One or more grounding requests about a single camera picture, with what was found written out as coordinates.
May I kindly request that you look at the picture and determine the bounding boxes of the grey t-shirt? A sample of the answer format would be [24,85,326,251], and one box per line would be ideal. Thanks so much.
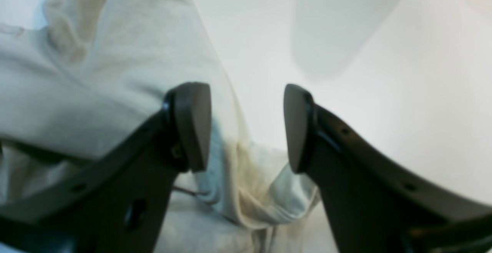
[0,0,320,253]

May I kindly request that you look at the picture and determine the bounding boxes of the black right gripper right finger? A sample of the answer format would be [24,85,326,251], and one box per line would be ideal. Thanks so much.
[284,84,492,253]

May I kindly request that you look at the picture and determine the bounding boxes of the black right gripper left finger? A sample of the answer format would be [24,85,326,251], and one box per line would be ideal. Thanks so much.
[1,82,211,253]

